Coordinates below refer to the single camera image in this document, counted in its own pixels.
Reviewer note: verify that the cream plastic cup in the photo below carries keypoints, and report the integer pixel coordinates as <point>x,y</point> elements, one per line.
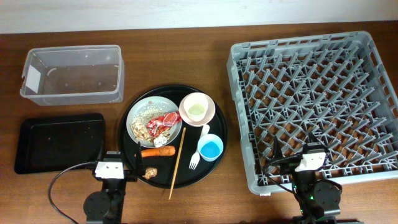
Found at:
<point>196,106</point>

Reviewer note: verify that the clear plastic waste bin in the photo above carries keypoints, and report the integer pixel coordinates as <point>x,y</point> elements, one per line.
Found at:
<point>74,75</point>

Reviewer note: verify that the orange carrot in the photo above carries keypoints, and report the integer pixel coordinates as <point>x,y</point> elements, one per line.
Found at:
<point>160,151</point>

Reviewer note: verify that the wooden chopstick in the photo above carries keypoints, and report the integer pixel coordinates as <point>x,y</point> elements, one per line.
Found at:
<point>177,163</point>

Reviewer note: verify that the pink bowl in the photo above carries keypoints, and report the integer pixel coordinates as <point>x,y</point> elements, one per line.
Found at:
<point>208,117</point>

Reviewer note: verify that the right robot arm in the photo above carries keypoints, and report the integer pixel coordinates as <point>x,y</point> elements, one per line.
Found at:
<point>318,199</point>

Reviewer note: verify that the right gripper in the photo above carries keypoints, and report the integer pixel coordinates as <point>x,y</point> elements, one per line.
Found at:
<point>290,165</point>

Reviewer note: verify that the black rectangular tray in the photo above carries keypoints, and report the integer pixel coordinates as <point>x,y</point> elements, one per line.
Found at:
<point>59,142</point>

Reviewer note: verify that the food scraps pile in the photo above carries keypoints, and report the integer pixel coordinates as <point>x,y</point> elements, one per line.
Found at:
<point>139,121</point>

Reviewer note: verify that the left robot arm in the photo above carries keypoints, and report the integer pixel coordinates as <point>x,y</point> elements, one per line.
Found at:
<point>106,205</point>

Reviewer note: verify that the blue plastic cup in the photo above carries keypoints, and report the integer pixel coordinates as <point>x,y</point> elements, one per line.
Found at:
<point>210,147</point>

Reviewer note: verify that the red snack wrapper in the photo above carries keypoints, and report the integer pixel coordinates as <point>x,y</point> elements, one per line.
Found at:
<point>163,123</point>

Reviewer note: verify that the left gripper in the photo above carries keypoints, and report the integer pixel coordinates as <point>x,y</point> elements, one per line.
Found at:
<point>140,168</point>

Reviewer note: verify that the grey dishwasher rack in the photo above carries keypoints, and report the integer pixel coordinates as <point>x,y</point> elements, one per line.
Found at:
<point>334,86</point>

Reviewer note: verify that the round black serving tray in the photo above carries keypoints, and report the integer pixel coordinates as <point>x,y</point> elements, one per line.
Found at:
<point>165,165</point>

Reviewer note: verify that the white paper ball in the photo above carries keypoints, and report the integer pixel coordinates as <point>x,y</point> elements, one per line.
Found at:
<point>160,140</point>

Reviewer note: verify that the grey plate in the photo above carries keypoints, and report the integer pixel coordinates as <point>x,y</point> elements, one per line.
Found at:
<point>157,102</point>

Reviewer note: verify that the ginger root piece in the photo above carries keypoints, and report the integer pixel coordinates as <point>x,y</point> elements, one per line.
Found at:
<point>150,172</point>

